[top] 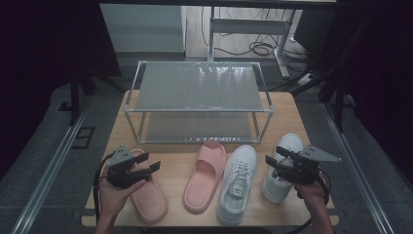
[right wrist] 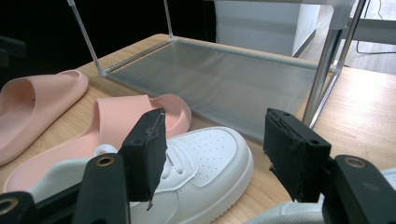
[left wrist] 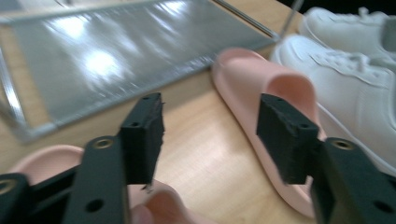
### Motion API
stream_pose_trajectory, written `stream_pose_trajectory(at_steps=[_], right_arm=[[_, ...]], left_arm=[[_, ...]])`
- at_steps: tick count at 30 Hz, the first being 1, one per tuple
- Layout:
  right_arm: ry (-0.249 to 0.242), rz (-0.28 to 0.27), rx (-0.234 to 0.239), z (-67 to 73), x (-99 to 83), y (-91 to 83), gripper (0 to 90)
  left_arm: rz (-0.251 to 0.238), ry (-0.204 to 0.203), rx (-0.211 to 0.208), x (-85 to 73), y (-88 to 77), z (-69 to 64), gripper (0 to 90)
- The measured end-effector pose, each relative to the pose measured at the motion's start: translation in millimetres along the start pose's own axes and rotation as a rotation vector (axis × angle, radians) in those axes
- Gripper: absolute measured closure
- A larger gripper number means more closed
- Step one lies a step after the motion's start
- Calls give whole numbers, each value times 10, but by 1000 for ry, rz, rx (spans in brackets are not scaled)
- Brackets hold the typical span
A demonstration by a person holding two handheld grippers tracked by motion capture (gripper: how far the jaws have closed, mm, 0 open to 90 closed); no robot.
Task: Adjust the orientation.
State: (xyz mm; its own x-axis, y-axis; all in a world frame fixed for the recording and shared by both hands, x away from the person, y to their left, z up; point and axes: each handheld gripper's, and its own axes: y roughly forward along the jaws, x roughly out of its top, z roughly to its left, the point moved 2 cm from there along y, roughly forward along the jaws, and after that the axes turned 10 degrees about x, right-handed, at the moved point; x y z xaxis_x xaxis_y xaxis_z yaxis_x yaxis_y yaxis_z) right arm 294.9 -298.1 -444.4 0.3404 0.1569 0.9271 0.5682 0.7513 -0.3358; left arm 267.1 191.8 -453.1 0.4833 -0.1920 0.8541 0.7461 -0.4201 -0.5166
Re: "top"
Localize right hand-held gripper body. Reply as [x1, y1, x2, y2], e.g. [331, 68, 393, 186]
[276, 144, 343, 187]

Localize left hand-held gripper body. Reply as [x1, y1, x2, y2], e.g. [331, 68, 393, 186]
[106, 144, 152, 190]

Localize white sneaker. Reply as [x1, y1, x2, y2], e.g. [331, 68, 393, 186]
[216, 144, 258, 227]
[261, 133, 306, 205]

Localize pink slipper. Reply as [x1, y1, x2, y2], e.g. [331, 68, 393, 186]
[128, 148, 169, 225]
[182, 139, 228, 215]

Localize grey metal shoe rack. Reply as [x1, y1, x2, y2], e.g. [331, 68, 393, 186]
[123, 59, 276, 145]

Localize person's right hand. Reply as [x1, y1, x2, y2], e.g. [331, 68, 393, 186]
[293, 175, 329, 207]

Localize person's left hand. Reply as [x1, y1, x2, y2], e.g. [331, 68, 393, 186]
[97, 169, 148, 222]

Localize black stand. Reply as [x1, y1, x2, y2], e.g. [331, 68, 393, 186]
[269, 55, 357, 134]
[67, 62, 127, 127]

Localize white power strip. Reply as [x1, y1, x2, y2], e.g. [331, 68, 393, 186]
[296, 73, 317, 87]

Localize dark curtain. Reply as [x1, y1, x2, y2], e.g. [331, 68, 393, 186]
[0, 0, 122, 181]
[324, 0, 413, 184]

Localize dark box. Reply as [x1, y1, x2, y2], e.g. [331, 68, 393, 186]
[293, 9, 339, 57]

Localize white cabinet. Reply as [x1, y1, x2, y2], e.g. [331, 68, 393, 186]
[98, 3, 188, 54]

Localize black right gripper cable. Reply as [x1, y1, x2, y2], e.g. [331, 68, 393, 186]
[290, 167, 333, 234]

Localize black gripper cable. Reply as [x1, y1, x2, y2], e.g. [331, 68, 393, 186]
[93, 151, 115, 223]
[290, 167, 333, 234]

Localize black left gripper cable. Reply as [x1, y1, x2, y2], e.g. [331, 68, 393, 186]
[93, 151, 115, 223]

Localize aluminium floor rail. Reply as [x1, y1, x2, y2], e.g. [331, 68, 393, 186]
[319, 100, 396, 234]
[10, 97, 94, 234]

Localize black floor cables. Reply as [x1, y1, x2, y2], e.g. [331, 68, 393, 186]
[200, 6, 310, 65]

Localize white desk frame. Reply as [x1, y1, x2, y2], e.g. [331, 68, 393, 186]
[206, 6, 292, 80]

